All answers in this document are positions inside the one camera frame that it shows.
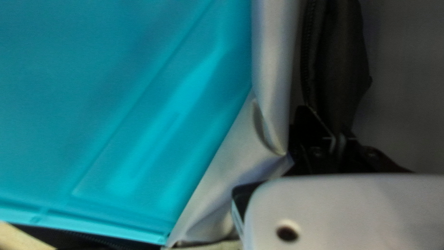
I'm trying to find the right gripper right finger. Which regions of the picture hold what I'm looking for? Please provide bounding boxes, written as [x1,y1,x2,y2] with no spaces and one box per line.
[335,133,414,175]

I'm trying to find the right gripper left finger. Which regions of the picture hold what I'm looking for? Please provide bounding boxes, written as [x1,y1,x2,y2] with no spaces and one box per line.
[232,106,339,230]

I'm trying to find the black backpack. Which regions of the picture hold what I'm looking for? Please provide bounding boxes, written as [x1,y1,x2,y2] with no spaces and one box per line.
[14,0,444,250]

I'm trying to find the translucent teal lunch box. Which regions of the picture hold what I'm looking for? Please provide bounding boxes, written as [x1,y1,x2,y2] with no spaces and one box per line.
[0,0,253,246]

